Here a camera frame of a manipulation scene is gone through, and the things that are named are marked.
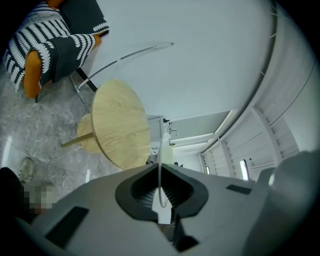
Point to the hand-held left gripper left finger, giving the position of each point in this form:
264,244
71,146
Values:
100,225

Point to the white round plate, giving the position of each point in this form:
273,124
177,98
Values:
161,215

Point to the black white patterned blanket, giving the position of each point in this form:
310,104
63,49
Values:
50,32

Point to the chrome faucet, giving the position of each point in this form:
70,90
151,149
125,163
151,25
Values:
174,132

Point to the round light wood table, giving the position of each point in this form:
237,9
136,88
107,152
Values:
120,120

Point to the orange armchair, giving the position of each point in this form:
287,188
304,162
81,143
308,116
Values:
32,75

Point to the curved metal lamp tube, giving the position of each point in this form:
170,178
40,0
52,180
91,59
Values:
135,53

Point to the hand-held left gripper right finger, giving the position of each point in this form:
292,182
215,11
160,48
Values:
220,212

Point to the white counter cabinet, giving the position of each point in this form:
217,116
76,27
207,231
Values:
155,130

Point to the person's leg in black trousers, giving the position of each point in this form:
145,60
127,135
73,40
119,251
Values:
8,190

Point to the grey sneaker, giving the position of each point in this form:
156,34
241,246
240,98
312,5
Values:
26,170

